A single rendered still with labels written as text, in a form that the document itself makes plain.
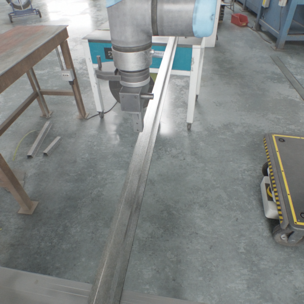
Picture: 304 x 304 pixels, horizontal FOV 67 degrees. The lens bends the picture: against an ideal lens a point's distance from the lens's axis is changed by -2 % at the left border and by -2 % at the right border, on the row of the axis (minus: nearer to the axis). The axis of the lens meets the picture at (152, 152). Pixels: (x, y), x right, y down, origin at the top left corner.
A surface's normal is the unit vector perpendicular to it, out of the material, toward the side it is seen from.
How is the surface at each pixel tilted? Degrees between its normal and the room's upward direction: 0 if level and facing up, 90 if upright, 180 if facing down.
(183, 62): 90
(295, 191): 0
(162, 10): 78
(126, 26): 90
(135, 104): 90
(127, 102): 90
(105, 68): 0
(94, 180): 0
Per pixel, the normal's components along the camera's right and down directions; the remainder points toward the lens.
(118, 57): -0.62, 0.55
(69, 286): -0.03, -0.73
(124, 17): -0.18, 0.67
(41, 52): 0.99, 0.07
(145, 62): 0.72, 0.46
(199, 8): -0.11, 0.40
